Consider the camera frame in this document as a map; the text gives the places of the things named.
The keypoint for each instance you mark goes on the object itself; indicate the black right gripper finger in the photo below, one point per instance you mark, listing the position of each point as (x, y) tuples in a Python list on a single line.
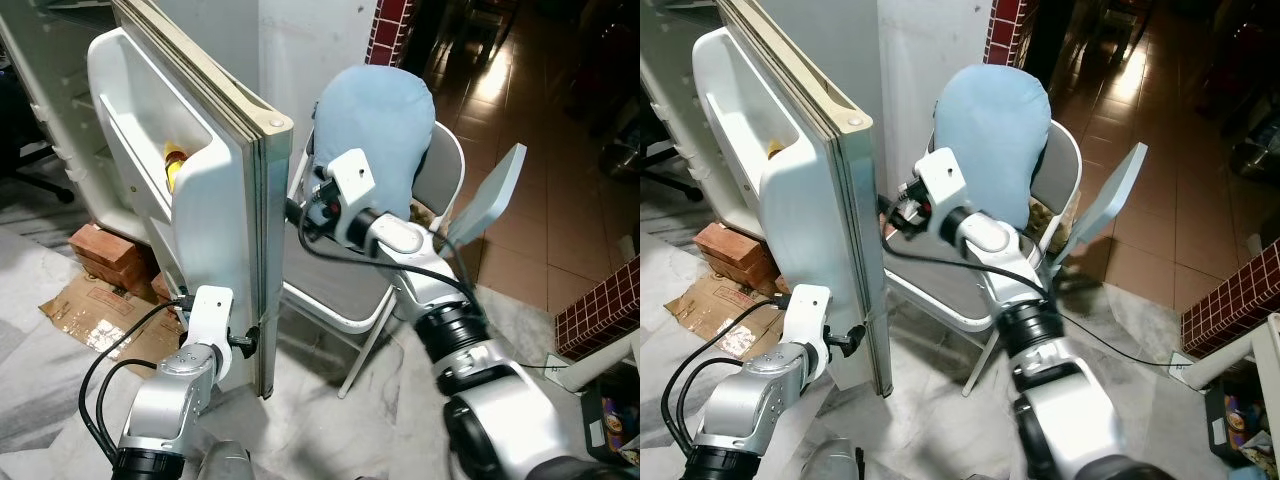
[(886, 204), (294, 210)]

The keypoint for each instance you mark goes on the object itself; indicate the white fridge door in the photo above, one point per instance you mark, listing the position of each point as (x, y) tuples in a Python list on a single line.
[(810, 230), (215, 230)]

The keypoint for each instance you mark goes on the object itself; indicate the yellow capped honey bottle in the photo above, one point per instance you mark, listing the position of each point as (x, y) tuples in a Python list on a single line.
[(775, 150), (173, 175)]

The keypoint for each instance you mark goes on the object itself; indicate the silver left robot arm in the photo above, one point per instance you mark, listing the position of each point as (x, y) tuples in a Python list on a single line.
[(165, 400), (750, 400)]

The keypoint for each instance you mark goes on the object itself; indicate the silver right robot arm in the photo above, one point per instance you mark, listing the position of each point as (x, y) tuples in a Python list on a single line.
[(420, 270), (1020, 270)]

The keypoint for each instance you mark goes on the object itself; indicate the white fridge cabinet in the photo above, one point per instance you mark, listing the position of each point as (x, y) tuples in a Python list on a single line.
[(60, 100), (680, 80)]

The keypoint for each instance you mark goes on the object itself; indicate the grey metal folding chair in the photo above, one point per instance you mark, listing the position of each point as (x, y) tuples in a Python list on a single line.
[(940, 300), (330, 300)]

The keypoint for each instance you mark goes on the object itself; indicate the light blue cushion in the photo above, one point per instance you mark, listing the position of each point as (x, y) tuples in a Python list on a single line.
[(990, 120), (380, 120)]

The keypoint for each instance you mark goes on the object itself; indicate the grey robot left leg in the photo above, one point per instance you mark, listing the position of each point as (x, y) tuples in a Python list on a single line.
[(835, 466), (225, 465)]

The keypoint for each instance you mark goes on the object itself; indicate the flattened brown cardboard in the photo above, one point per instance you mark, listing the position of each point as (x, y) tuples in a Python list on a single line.
[(720, 310), (90, 310)]

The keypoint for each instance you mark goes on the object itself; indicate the red brick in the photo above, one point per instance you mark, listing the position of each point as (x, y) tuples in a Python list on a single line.
[(730, 250), (110, 250)]

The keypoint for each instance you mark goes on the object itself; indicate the pale blue plastic board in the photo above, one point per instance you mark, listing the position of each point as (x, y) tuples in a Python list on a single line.
[(1105, 200), (490, 200)]

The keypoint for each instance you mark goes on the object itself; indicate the red tiled pillar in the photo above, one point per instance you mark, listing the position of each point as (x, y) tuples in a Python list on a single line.
[(390, 30), (1010, 30)]

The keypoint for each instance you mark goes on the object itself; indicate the colourful food packets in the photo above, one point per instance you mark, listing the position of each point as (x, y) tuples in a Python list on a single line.
[(615, 430), (1240, 425)]

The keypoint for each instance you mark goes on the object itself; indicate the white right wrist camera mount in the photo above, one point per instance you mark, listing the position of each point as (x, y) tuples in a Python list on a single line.
[(352, 175), (942, 175)]

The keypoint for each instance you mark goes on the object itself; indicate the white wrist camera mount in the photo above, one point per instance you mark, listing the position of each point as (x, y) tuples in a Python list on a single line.
[(208, 315), (808, 315), (942, 175), (352, 175)]

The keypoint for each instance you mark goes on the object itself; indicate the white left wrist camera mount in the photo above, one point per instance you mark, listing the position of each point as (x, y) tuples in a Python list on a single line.
[(808, 315), (208, 315)]

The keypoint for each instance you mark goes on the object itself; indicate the red tiled low wall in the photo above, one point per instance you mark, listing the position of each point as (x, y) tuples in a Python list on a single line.
[(600, 310), (1235, 310)]

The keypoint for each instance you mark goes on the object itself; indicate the white shelf frame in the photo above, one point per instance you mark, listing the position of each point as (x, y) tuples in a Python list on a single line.
[(1260, 350), (595, 365)]

